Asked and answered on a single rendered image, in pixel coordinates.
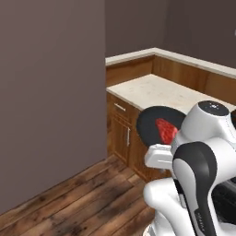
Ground wooden drawer front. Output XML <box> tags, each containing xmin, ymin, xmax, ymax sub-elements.
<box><xmin>110</xmin><ymin>95</ymin><xmax>136</xmax><ymax>124</ymax></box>

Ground red steak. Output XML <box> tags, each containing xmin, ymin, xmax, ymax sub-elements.
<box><xmin>155</xmin><ymin>118</ymin><xmax>180</xmax><ymax>146</ymax></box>

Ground wooden base cabinet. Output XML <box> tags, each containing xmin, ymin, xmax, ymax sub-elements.
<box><xmin>105</xmin><ymin>91</ymin><xmax>173</xmax><ymax>183</ymax></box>

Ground black frying pan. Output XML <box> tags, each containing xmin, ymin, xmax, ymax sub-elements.
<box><xmin>136</xmin><ymin>105</ymin><xmax>188</xmax><ymax>148</ymax></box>

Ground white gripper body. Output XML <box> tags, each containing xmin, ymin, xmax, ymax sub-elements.
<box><xmin>144</xmin><ymin>143</ymin><xmax>174</xmax><ymax>171</ymax></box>

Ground wooden cupboard door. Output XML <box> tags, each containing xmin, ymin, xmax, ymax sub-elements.
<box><xmin>111</xmin><ymin>116</ymin><xmax>133</xmax><ymax>164</ymax></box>

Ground silver drawer handle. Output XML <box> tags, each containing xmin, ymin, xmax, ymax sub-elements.
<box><xmin>113</xmin><ymin>103</ymin><xmax>126</xmax><ymax>112</ymax></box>

